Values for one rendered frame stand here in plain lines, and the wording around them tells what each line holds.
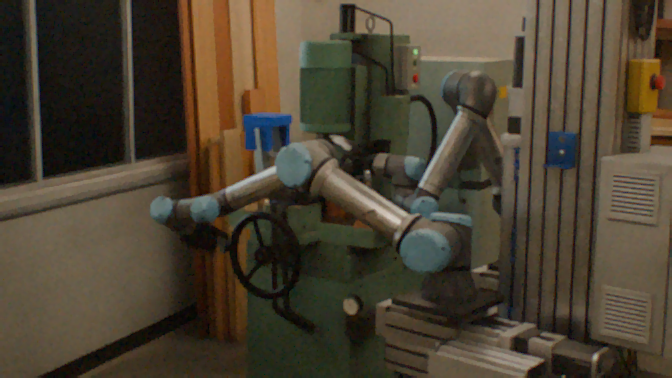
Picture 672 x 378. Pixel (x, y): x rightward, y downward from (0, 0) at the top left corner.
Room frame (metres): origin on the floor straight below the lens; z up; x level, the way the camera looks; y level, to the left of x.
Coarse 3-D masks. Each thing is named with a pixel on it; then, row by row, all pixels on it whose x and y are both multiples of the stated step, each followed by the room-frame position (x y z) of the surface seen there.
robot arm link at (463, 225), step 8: (432, 216) 2.42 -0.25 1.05; (440, 216) 2.40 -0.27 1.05; (448, 216) 2.39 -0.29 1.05; (456, 216) 2.40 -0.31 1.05; (464, 216) 2.42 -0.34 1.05; (448, 224) 2.37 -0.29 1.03; (456, 224) 2.39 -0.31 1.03; (464, 224) 2.39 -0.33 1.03; (472, 224) 2.43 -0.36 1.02; (464, 232) 2.39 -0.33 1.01; (472, 232) 2.43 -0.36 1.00; (464, 240) 2.38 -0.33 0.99; (464, 248) 2.38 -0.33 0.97; (464, 256) 2.40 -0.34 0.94; (456, 264) 2.39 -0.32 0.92; (464, 264) 2.40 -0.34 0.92
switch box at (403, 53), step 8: (400, 48) 3.35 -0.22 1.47; (408, 48) 3.34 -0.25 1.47; (416, 48) 3.39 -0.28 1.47; (400, 56) 3.35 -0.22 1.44; (408, 56) 3.34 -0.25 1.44; (400, 64) 3.35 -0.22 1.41; (408, 64) 3.34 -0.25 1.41; (400, 72) 3.35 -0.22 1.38; (408, 72) 3.34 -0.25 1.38; (416, 72) 3.39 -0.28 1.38; (400, 80) 3.35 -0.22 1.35; (408, 80) 3.34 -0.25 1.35; (400, 88) 3.35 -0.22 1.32; (408, 88) 3.35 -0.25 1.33; (416, 88) 3.40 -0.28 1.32
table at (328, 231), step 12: (240, 216) 3.20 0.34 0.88; (324, 216) 3.12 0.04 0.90; (252, 228) 3.17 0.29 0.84; (264, 228) 3.05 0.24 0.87; (324, 228) 3.01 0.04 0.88; (336, 228) 2.98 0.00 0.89; (348, 228) 2.95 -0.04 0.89; (360, 228) 2.93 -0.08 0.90; (288, 240) 2.97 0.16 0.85; (300, 240) 2.94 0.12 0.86; (312, 240) 2.98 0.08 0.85; (324, 240) 3.01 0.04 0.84; (336, 240) 2.98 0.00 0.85; (348, 240) 2.95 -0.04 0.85; (360, 240) 2.93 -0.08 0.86; (372, 240) 2.90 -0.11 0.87; (384, 240) 2.95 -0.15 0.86
